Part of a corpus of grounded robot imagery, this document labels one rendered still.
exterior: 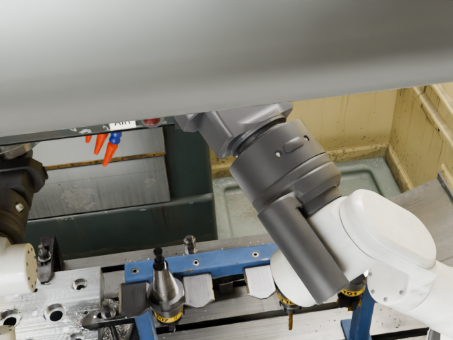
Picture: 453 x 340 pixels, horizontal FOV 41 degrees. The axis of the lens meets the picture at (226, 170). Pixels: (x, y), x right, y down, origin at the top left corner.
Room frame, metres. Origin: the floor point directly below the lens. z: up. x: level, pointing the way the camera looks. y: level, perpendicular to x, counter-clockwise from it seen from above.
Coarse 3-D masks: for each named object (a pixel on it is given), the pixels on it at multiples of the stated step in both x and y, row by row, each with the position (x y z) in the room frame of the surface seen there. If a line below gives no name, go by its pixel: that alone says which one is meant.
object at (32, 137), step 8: (168, 120) 0.58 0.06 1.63; (72, 128) 0.57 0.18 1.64; (80, 128) 0.57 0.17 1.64; (88, 128) 0.57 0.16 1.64; (96, 128) 0.57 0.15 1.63; (104, 128) 0.58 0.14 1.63; (128, 128) 0.58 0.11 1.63; (136, 128) 0.58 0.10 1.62; (144, 128) 0.59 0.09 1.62; (8, 136) 0.57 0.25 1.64; (16, 136) 0.57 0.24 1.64; (24, 136) 0.57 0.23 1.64; (32, 136) 0.57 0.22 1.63; (40, 136) 0.57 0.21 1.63; (48, 136) 0.57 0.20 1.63; (56, 136) 0.57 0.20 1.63; (64, 136) 0.57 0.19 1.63; (72, 136) 0.58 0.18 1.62; (80, 136) 0.58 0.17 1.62; (0, 144) 0.57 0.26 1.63; (8, 144) 0.57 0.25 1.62
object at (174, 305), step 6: (180, 282) 0.67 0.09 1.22; (150, 288) 0.66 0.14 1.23; (180, 288) 0.66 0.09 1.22; (150, 294) 0.65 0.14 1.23; (180, 294) 0.64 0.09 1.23; (150, 300) 0.64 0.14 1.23; (156, 300) 0.63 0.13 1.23; (174, 300) 0.63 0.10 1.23; (180, 300) 0.63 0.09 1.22; (150, 306) 0.64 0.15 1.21; (156, 306) 0.63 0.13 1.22; (162, 306) 0.63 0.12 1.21; (168, 306) 0.63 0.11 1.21; (174, 306) 0.63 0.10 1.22; (180, 306) 0.63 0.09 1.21; (156, 312) 0.63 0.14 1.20; (174, 312) 0.62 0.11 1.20
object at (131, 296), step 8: (120, 288) 0.67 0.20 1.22; (128, 288) 0.67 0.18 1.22; (136, 288) 0.67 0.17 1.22; (144, 288) 0.67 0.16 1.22; (120, 296) 0.66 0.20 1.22; (128, 296) 0.65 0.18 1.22; (136, 296) 0.65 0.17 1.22; (144, 296) 0.65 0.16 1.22; (120, 304) 0.64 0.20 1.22; (128, 304) 0.64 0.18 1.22; (136, 304) 0.64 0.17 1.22; (144, 304) 0.63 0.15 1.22; (120, 312) 0.62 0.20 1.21; (128, 312) 0.62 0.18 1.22; (136, 312) 0.62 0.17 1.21; (144, 312) 0.62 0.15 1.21
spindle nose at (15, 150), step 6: (18, 144) 0.70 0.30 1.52; (24, 144) 0.71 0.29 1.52; (30, 144) 0.71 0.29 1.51; (36, 144) 0.72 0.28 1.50; (0, 150) 0.69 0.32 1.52; (6, 150) 0.69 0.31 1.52; (12, 150) 0.70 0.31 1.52; (18, 150) 0.70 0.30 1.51; (24, 150) 0.71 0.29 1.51; (0, 156) 0.69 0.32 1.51; (6, 156) 0.69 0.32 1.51; (12, 156) 0.69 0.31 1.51; (18, 156) 0.70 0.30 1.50; (0, 162) 0.69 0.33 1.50
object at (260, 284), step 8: (264, 264) 0.70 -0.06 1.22; (248, 272) 0.69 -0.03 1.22; (256, 272) 0.69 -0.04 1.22; (264, 272) 0.69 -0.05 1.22; (248, 280) 0.67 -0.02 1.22; (256, 280) 0.67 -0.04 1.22; (264, 280) 0.67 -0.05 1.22; (272, 280) 0.67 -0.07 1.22; (248, 288) 0.65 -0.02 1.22; (256, 288) 0.65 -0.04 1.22; (264, 288) 0.65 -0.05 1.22; (272, 288) 0.65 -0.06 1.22; (256, 296) 0.64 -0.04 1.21; (264, 296) 0.64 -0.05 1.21
